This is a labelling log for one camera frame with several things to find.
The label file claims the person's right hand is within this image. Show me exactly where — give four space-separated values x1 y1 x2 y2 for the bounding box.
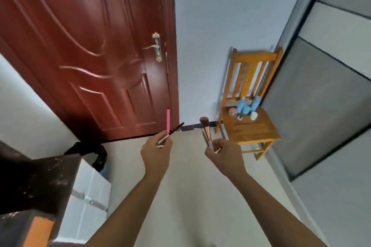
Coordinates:
204 138 248 181

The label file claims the person's left hand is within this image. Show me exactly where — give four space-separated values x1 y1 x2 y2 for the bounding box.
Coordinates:
140 133 174 183

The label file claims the black pencil with white band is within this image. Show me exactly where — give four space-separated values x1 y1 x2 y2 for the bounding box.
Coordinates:
157 122 185 146

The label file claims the white-handled powder brush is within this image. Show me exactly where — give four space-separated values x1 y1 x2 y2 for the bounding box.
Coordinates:
199 116 214 144

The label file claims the wooden chair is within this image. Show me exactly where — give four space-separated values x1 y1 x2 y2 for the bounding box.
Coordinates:
215 46 284 161

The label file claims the light blue capped bottle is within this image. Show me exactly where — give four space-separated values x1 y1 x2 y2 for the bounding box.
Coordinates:
250 95 262 112

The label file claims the person's right forearm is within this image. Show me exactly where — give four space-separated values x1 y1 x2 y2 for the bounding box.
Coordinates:
231 170 328 247

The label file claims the person's left forearm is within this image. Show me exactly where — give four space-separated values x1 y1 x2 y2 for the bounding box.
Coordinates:
82 173 163 247

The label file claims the black trash bin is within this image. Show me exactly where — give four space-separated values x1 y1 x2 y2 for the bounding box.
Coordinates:
63 142 108 173

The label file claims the white drawer cabinet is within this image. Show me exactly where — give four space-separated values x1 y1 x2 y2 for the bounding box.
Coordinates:
52 158 112 244

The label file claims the grey sliding door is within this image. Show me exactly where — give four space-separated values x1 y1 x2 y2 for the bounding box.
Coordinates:
260 0 371 182

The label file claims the dark wooden table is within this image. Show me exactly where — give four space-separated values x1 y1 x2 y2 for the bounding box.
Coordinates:
0 139 82 247

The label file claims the red wooden door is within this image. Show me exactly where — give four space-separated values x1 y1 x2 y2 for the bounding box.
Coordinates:
0 0 180 144

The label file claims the orange drawer front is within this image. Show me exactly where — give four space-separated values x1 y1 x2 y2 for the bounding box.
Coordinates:
22 215 56 247

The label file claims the brass door handle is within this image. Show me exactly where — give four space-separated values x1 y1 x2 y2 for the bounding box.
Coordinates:
141 32 162 63

